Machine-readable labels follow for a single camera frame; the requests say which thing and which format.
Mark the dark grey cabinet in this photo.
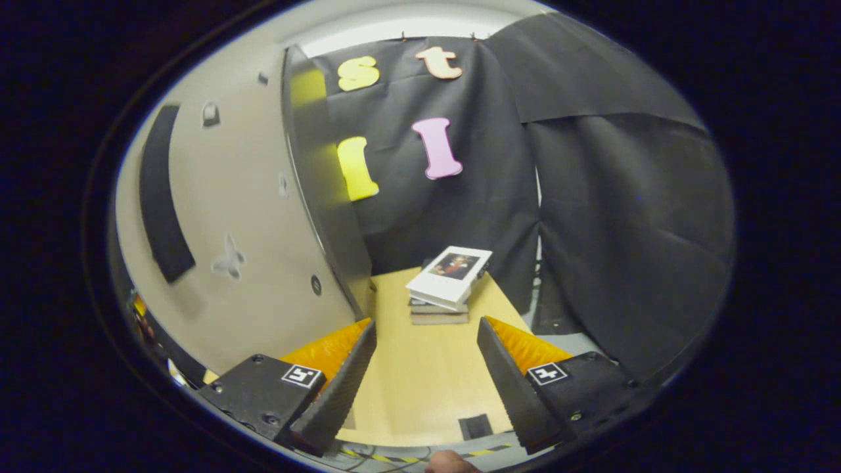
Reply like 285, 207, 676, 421
283, 45, 373, 323

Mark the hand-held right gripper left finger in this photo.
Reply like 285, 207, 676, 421
197, 319, 378, 458

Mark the grey book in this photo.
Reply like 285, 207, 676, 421
411, 311, 470, 327

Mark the beige cabinet door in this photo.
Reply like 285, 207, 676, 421
115, 46, 361, 376

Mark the black backdrop cloth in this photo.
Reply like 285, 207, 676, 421
312, 13, 735, 382

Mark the black cabinet door handle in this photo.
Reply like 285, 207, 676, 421
139, 105, 196, 284

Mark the dark book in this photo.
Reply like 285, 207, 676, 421
409, 299, 469, 315

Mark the small black block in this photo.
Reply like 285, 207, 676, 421
458, 414, 494, 441

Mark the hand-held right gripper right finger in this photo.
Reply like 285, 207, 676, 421
476, 317, 642, 456

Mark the white book with portrait cover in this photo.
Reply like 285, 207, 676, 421
405, 246, 493, 311

